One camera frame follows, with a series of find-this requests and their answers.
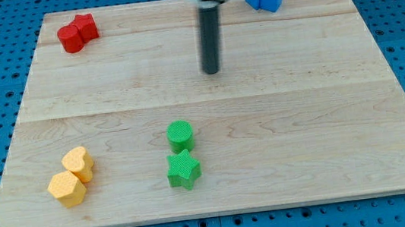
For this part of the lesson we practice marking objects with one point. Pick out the yellow hexagon block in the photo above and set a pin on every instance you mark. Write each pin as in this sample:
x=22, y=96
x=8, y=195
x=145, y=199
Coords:
x=67, y=189

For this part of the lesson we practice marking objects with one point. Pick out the green star block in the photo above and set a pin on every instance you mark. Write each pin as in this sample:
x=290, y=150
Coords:
x=183, y=170

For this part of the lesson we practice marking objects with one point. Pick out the wooden board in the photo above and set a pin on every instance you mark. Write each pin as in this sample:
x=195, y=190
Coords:
x=305, y=110

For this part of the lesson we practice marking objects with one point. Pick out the green cylinder block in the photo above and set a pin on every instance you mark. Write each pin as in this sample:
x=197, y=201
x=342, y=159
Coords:
x=180, y=136

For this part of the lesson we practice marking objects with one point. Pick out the yellow heart block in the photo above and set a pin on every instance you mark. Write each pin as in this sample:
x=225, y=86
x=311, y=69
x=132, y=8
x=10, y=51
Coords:
x=80, y=163

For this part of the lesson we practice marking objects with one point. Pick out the red cylinder block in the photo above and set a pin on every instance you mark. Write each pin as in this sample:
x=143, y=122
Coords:
x=70, y=39

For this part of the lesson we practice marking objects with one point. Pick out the red star block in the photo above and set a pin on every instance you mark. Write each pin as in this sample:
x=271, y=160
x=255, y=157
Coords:
x=86, y=26

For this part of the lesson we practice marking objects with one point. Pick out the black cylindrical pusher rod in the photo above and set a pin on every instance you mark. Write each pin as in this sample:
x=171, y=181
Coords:
x=209, y=33

